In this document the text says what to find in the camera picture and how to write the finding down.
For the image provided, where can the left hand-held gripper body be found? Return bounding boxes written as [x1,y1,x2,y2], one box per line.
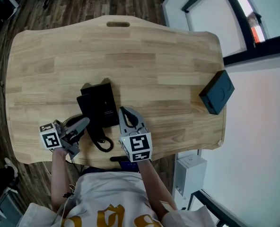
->
[39,119,86,160]

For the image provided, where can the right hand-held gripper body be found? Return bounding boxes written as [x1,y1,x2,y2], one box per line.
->
[119,125,153,163]

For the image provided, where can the person's left forearm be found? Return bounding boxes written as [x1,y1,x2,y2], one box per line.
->
[50,148,71,214]

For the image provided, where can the person's right forearm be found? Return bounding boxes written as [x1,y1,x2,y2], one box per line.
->
[137,159,179,220]

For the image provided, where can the black device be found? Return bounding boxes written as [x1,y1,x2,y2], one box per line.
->
[80,78,120,129]

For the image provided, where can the white cabinet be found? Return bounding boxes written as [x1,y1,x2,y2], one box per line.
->
[174,155,208,200]

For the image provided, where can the white printed shirt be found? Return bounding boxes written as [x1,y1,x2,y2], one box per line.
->
[18,170,217,227]

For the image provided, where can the dark blue box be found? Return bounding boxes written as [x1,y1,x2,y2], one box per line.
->
[198,70,236,115]

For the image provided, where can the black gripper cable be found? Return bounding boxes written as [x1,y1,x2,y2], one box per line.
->
[68,158,84,173]

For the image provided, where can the black metal frame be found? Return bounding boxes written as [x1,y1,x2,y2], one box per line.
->
[186,189,240,227]

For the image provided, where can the black window frame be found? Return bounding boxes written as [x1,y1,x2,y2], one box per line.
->
[181,0,280,67]

